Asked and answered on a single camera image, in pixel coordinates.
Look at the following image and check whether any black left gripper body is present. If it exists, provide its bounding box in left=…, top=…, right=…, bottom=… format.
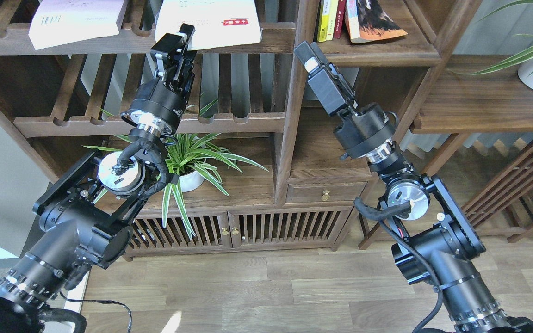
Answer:
left=151, top=33, right=196, bottom=93

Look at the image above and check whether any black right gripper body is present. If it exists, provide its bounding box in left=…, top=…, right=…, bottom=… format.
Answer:
left=306, top=62, right=358, bottom=116

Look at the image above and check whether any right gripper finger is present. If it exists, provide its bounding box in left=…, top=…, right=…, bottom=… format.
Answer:
left=294, top=41, right=328, bottom=74

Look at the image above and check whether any white book red stamp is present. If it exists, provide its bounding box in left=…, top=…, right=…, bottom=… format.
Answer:
left=155, top=0, right=262, bottom=50

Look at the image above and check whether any red earth cover book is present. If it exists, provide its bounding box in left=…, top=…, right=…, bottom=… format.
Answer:
left=345, top=0, right=408, bottom=44

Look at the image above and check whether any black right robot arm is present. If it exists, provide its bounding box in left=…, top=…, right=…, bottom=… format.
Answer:
left=294, top=42, right=533, bottom=333

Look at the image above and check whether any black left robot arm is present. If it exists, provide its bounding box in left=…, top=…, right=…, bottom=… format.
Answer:
left=0, top=24, right=195, bottom=333

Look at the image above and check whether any wooden side shelf unit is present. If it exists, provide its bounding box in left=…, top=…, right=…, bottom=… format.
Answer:
left=358, top=55, right=533, bottom=250

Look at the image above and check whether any yellow upright book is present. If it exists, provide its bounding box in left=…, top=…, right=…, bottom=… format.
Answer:
left=316, top=0, right=331, bottom=43
left=326, top=0, right=339, bottom=41

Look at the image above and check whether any dark red upright book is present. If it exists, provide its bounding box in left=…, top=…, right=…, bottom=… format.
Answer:
left=333, top=0, right=346, bottom=39

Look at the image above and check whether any spider plant in white pot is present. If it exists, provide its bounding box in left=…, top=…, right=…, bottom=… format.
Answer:
left=98, top=100, right=260, bottom=239

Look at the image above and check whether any small wooden drawer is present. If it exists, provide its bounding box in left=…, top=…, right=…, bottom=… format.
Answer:
left=287, top=182, right=367, bottom=203

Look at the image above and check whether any dark wooden bookshelf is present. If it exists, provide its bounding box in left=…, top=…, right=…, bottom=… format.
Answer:
left=0, top=0, right=482, bottom=263

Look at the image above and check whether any pale pink white book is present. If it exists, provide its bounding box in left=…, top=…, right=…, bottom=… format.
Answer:
left=28, top=0, right=127, bottom=50

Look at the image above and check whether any right slatted cabinet door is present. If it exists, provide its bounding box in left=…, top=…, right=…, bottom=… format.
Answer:
left=228, top=206, right=353, bottom=251

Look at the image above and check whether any slatted cabinet door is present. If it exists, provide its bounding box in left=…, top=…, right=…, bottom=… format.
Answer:
left=123, top=212, right=231, bottom=255
left=228, top=206, right=353, bottom=251

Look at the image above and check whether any left slatted cabinet door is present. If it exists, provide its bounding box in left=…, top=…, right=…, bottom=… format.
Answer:
left=123, top=212, right=231, bottom=255

